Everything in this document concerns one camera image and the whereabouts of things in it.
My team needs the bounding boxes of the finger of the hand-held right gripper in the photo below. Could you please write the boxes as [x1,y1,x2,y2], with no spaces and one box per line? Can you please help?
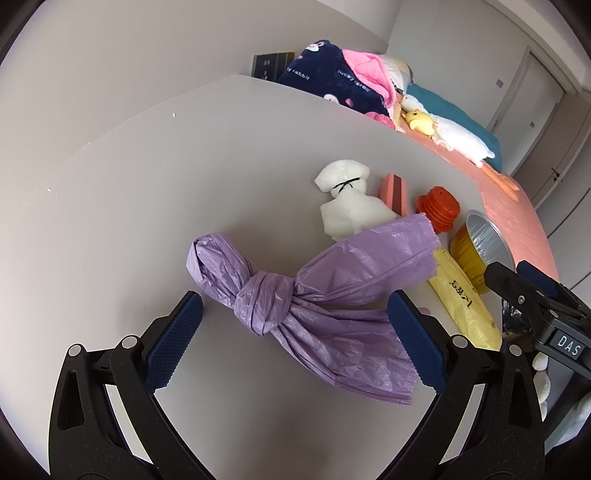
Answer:
[483,261,551,325]
[516,259,574,299]

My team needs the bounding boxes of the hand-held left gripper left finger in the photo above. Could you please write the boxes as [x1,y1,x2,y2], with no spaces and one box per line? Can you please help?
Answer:
[47,290,218,480]

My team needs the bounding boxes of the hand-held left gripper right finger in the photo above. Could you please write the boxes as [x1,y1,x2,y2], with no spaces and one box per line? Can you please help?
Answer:
[387,289,548,480]

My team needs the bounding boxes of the purple plastic bag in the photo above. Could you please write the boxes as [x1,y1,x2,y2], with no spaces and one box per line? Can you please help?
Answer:
[186,213,439,407]

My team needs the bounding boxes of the yellow snack packet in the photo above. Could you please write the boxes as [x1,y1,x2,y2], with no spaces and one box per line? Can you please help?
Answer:
[427,247,502,352]

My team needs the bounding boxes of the gold foil baking cup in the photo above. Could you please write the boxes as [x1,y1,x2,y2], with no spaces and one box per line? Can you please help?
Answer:
[449,210,515,295]

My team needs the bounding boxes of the bed with pink sheet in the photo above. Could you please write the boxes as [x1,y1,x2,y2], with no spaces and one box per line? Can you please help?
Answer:
[392,120,559,282]

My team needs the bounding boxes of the orange collapsible cup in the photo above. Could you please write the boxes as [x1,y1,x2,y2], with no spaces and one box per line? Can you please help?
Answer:
[414,186,462,235]

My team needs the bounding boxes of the tied white foam bundle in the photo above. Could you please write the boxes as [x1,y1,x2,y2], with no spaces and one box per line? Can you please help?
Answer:
[314,159,398,241]

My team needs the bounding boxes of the pink rectangular box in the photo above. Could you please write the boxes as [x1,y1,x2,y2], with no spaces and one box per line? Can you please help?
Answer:
[379,172,409,217]

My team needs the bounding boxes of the white goose plush toy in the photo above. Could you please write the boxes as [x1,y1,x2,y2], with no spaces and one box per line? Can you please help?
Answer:
[399,95,520,200]

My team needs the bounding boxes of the white door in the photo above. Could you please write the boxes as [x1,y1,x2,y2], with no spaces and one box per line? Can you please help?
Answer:
[489,48,568,176]

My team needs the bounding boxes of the teal pillow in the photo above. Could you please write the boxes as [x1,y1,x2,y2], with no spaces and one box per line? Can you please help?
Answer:
[406,83,503,172]

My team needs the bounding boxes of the yellow duck plush toy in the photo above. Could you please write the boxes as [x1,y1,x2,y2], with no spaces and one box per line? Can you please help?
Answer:
[405,109,437,138]

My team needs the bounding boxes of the white pink printed blanket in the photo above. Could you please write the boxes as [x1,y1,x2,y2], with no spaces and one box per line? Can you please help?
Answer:
[382,55,415,112]

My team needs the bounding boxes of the pink fleece blanket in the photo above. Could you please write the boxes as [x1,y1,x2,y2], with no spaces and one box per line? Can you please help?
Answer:
[342,48,402,132]

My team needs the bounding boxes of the navy printed fleece blanket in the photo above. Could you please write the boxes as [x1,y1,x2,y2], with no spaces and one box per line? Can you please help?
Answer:
[277,41,391,118]

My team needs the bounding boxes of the black wall socket panel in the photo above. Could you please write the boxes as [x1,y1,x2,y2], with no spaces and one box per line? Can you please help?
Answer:
[252,52,295,81]

